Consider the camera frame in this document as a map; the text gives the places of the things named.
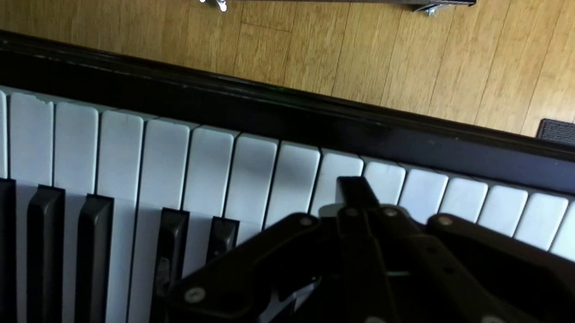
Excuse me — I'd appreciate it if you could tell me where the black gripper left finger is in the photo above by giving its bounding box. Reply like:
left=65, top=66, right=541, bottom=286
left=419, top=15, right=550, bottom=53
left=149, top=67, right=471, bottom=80
left=169, top=175, right=368, bottom=323

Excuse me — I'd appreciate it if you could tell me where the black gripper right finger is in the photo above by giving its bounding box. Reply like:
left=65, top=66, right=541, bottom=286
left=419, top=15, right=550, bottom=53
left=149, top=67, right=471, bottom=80
left=358, top=177, right=575, bottom=323

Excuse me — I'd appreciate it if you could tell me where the black and white piano keyboard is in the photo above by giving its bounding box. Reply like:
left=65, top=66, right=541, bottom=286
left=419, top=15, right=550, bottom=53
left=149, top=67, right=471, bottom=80
left=0, top=28, right=575, bottom=323

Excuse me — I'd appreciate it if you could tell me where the dark grey box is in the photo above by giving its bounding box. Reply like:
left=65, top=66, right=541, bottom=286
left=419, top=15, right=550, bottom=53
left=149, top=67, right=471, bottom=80
left=534, top=116, right=575, bottom=148

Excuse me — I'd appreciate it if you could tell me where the chrome metal leg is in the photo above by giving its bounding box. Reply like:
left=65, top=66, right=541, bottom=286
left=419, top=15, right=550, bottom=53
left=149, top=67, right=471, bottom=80
left=198, top=0, right=230, bottom=13
left=399, top=0, right=478, bottom=15

